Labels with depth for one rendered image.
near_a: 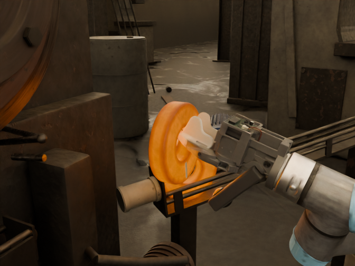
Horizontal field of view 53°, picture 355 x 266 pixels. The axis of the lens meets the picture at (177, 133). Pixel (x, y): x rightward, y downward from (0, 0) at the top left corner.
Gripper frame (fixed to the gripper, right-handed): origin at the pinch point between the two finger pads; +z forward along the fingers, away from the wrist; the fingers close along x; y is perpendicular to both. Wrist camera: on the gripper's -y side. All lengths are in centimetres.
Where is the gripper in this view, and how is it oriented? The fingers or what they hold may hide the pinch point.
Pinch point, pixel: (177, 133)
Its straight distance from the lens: 68.0
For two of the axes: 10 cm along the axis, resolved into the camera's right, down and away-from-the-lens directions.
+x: -4.8, 2.4, -8.5
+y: 2.6, -8.8, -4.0
